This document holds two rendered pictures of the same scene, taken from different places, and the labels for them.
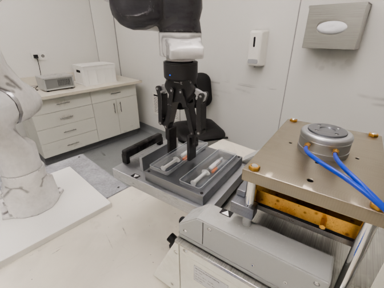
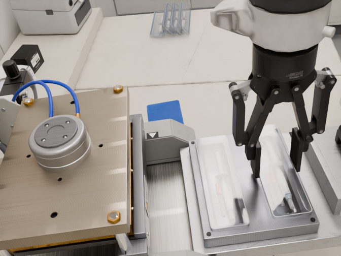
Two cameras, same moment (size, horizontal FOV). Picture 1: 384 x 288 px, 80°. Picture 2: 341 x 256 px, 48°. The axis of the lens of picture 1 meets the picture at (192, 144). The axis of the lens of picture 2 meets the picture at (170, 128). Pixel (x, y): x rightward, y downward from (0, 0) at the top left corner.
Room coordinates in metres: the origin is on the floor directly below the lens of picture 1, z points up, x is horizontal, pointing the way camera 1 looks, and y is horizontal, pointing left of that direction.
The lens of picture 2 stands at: (0.77, -0.31, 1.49)
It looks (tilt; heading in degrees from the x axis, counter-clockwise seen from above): 43 degrees down; 147
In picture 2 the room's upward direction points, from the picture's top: 9 degrees counter-clockwise
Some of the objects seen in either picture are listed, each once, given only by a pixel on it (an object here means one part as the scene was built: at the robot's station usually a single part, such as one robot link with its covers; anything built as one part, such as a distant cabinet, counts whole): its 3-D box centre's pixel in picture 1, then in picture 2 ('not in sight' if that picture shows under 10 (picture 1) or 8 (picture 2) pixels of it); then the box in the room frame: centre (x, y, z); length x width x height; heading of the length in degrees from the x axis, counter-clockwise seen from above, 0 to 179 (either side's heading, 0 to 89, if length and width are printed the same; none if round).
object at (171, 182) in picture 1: (196, 167); (245, 181); (0.50, -0.01, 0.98); 0.20 x 0.17 x 0.03; 146
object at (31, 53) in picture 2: not in sight; (27, 60); (-0.44, -0.05, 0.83); 0.09 x 0.06 x 0.07; 129
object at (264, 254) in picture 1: (240, 243); (134, 145); (0.28, -0.08, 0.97); 0.26 x 0.05 x 0.07; 56
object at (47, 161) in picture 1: (88, 138); not in sight; (2.74, 1.35, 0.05); 1.19 x 0.49 x 0.10; 137
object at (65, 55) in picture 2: not in sight; (36, 72); (-0.44, -0.04, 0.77); 0.84 x 0.30 x 0.04; 137
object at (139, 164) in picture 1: (181, 166); (274, 182); (0.53, 0.03, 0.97); 0.30 x 0.22 x 0.08; 56
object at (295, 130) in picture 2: (171, 140); (296, 150); (0.54, 0.05, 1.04); 0.03 x 0.01 x 0.07; 146
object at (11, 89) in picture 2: not in sight; (23, 100); (0.10, -0.21, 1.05); 0.15 x 0.05 x 0.15; 146
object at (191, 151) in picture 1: (191, 146); (255, 156); (0.51, 0.00, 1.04); 0.03 x 0.01 x 0.07; 146
